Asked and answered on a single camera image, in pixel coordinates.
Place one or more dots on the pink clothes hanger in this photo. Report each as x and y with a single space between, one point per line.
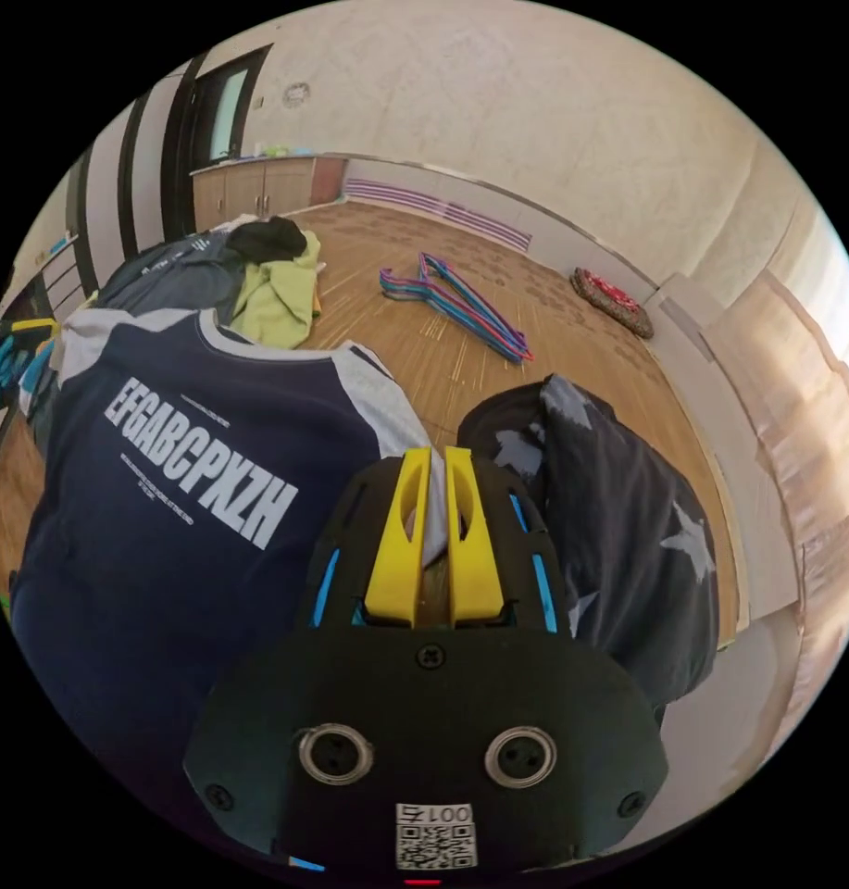
525 354

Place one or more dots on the wooden cupboard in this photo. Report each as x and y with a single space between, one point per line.
243 191

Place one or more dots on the dark framed door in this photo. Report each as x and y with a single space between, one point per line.
226 111

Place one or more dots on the round red patterned cushion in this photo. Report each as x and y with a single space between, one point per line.
613 303

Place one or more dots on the navy shirt with white sleeves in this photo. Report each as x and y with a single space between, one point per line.
153 555

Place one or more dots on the dark garment with star print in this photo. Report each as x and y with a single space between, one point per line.
618 521

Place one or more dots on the purple clothes hanger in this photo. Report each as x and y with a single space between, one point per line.
425 262

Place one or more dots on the beige curtain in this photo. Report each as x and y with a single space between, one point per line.
802 417

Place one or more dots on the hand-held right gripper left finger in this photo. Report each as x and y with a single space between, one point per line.
395 549

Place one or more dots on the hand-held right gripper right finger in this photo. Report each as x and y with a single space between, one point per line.
474 555

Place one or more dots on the pile of clothes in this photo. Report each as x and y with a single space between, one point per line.
278 292

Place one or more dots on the blue clothes hanger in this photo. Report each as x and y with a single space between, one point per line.
402 294

